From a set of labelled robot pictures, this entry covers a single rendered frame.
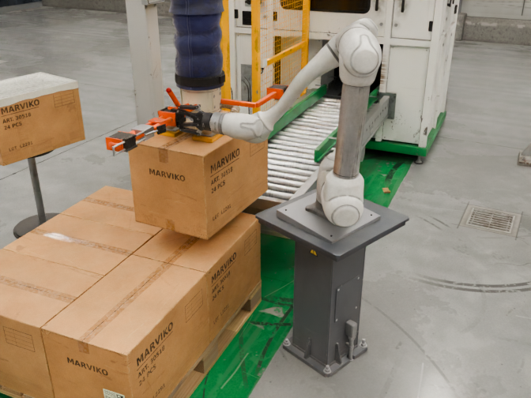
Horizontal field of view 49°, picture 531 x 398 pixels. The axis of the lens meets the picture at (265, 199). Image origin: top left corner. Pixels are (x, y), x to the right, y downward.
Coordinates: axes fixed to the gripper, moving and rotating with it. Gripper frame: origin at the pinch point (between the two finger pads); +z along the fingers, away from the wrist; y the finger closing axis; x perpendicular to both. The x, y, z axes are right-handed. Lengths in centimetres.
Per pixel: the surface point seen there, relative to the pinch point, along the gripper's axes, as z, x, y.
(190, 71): -1.9, 15.1, -16.3
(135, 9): 101, 124, -24
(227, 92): 40, 131, 26
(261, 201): -18, 53, 61
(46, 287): 36, -51, 65
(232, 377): -33, -15, 120
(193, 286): -20, -24, 66
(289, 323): -43, 34, 120
